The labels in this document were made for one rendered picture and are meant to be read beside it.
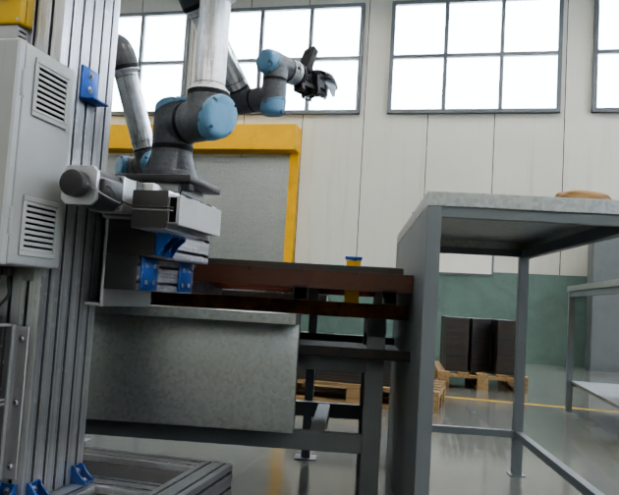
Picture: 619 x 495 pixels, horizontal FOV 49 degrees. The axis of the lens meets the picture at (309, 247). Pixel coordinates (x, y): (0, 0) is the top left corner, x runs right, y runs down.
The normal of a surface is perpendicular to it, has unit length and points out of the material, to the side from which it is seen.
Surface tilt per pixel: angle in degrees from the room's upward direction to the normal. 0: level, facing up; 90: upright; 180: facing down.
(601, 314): 90
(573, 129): 90
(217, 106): 98
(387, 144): 90
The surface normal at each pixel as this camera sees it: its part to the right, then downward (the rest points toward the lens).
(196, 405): -0.06, -0.08
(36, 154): 0.97, 0.04
